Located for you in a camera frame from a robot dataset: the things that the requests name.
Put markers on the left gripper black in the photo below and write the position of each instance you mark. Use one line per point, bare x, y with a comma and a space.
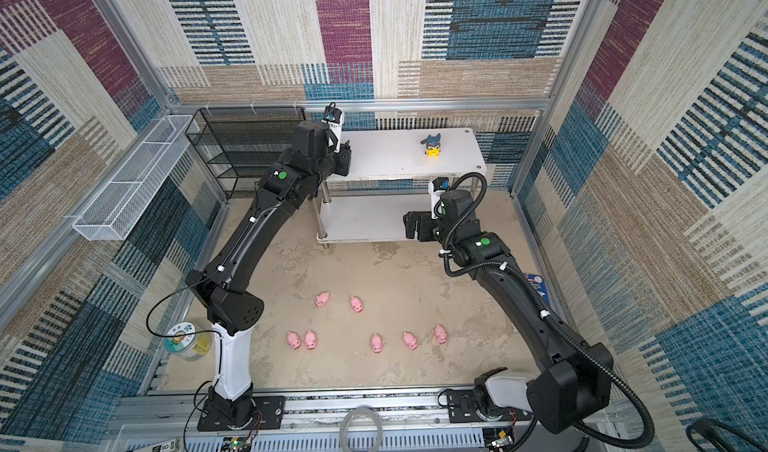
343, 157

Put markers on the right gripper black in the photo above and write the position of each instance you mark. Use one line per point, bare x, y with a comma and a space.
410, 220

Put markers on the blue yellow toy figure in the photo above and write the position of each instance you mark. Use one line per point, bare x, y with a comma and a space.
432, 144

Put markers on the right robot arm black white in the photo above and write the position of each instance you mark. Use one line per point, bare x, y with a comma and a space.
576, 378

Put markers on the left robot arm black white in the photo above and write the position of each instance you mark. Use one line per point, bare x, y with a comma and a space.
315, 154

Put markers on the white two-tier shelf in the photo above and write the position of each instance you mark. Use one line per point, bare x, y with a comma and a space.
389, 176

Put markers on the pink pig toy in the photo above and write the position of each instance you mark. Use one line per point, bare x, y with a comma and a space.
377, 343
322, 299
410, 340
356, 304
310, 340
294, 340
441, 334

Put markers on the blue picture book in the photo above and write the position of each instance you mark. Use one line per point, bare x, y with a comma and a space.
538, 283

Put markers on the clear tubing coil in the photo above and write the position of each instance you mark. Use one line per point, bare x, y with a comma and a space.
346, 423

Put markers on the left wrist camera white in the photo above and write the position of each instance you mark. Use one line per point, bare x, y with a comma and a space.
334, 118

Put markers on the black wire mesh rack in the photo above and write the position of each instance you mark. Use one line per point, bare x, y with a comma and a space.
239, 144

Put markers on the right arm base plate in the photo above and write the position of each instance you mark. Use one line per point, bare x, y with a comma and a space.
471, 405

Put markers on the white wire mesh basket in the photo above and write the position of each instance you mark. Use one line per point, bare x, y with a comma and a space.
115, 210

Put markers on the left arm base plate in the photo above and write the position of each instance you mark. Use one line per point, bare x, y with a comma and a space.
267, 413

